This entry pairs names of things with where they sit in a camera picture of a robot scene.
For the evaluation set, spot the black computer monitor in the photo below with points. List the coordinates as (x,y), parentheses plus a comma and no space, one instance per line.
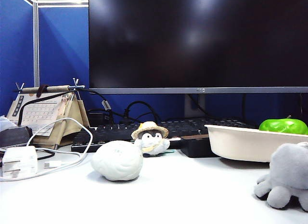
(192,41)

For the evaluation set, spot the green apple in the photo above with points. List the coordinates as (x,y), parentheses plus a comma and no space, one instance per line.
(282,125)

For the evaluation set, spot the grey monitor stand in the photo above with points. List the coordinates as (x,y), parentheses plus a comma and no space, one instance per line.
(194,106)

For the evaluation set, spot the black box with brown top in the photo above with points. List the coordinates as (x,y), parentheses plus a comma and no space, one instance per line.
(197,147)

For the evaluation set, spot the beige canvas desk calendar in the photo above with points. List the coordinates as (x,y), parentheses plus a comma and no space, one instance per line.
(71,118)

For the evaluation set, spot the black computer keyboard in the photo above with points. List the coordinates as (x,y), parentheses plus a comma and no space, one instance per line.
(109,135)

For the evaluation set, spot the aluminium partition frame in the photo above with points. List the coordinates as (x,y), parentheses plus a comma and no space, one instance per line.
(36,41)

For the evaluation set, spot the white tissue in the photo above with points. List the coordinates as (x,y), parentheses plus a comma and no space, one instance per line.
(4,123)

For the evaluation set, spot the white paper bowl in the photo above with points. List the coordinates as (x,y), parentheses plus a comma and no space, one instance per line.
(245,144)

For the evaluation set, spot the white power adapter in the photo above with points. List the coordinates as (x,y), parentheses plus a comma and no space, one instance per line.
(20,159)

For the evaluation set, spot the black case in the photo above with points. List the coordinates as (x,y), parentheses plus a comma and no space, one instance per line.
(14,136)

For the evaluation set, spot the black power brick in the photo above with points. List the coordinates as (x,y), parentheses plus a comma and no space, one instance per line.
(97,116)

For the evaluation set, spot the penguin plush with straw hat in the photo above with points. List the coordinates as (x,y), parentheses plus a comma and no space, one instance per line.
(150,140)

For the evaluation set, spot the white brain squeeze toy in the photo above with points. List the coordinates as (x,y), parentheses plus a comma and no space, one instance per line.
(118,160)

